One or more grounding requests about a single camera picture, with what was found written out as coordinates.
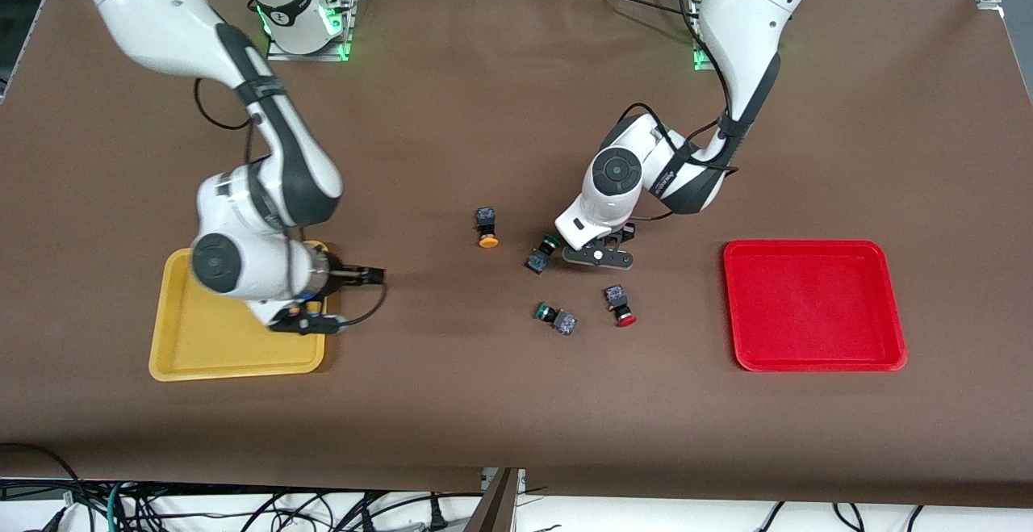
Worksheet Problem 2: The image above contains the red push button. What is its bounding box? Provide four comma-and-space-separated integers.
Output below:
604, 284, 638, 329

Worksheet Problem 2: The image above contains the green push button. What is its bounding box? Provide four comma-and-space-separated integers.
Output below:
534, 303, 579, 337
525, 234, 562, 275

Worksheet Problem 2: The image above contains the yellow plastic tray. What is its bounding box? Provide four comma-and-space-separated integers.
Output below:
148, 241, 331, 382

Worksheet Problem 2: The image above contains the brown table mat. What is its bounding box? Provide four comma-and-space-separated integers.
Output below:
0, 0, 1033, 509

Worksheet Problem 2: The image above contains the red plastic tray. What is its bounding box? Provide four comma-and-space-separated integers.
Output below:
722, 240, 909, 373

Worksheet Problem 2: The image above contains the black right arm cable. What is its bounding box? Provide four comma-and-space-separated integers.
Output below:
194, 80, 388, 329

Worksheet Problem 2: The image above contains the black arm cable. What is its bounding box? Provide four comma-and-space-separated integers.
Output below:
194, 80, 388, 329
620, 0, 739, 222

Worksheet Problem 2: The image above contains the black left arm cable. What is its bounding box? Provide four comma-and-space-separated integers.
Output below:
620, 0, 739, 222

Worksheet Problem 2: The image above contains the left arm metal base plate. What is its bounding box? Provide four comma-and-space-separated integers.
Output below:
692, 0, 719, 73

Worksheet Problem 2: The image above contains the silver metal bracket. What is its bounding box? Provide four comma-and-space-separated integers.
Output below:
481, 467, 527, 494

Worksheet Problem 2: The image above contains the green floor cable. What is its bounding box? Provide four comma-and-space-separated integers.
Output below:
107, 481, 130, 532

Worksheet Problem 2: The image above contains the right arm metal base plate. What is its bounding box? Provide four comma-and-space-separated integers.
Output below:
266, 0, 356, 62

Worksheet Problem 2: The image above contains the dark table support post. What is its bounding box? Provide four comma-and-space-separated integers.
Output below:
466, 467, 520, 532

